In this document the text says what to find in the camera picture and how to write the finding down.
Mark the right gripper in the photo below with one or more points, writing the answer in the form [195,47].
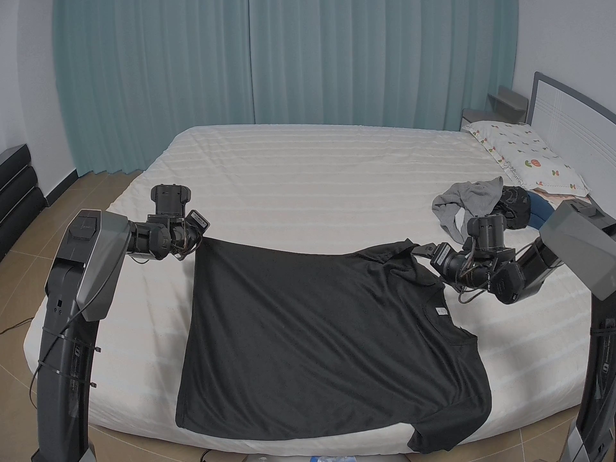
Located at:
[455,265]

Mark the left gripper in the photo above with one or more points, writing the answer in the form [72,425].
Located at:
[190,236]

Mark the black T-shirt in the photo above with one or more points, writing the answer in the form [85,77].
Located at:
[313,344]

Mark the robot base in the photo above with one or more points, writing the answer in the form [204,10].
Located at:
[332,459]

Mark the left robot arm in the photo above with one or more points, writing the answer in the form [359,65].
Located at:
[96,258]

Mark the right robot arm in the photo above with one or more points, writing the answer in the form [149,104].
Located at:
[577,243]

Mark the bed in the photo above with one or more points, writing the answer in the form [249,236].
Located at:
[313,185]

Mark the grey garment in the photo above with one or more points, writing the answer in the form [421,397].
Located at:
[474,195]

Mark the black printed garment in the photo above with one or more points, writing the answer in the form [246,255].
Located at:
[515,205]

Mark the dark blue garment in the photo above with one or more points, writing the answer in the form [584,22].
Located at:
[540,212]

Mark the white printed pillow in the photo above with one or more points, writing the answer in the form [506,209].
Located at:
[529,157]

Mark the grey bedside table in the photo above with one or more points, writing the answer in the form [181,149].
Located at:
[505,101]

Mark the blue-green curtain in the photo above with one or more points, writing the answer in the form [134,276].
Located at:
[154,65]
[385,46]

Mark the black chest of drawers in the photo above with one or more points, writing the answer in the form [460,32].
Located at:
[17,195]

